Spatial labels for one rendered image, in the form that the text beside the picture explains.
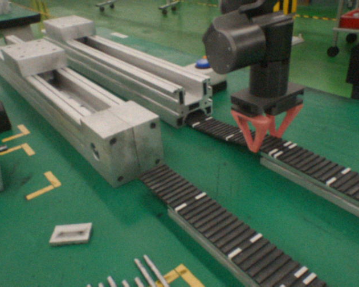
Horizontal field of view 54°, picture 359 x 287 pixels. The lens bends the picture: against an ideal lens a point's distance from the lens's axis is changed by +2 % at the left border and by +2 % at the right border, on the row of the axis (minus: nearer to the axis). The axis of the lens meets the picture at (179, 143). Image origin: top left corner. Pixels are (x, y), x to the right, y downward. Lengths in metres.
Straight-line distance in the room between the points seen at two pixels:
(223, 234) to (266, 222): 0.09
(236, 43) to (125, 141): 0.22
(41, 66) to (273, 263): 0.69
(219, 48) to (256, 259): 0.26
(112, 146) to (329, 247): 0.32
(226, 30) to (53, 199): 0.36
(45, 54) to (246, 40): 0.55
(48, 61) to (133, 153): 0.41
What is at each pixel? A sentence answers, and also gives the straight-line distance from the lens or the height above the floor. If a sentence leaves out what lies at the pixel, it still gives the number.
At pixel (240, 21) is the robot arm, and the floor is 1.02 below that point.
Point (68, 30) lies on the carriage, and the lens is 1.17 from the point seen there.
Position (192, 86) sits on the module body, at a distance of 0.75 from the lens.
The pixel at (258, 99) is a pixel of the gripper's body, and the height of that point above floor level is 0.90.
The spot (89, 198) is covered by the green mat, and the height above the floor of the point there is 0.78.
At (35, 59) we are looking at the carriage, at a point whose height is 0.90.
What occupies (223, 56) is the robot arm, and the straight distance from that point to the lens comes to 0.46.
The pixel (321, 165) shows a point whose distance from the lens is 0.55.
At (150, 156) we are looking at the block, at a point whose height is 0.81.
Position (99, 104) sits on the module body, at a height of 0.85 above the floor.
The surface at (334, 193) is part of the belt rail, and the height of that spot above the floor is 0.79.
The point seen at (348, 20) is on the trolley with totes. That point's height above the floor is 0.33.
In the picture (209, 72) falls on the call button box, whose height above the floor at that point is 0.84.
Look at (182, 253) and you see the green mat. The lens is 0.45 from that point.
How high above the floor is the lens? 1.12
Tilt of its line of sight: 31 degrees down
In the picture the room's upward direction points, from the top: 5 degrees counter-clockwise
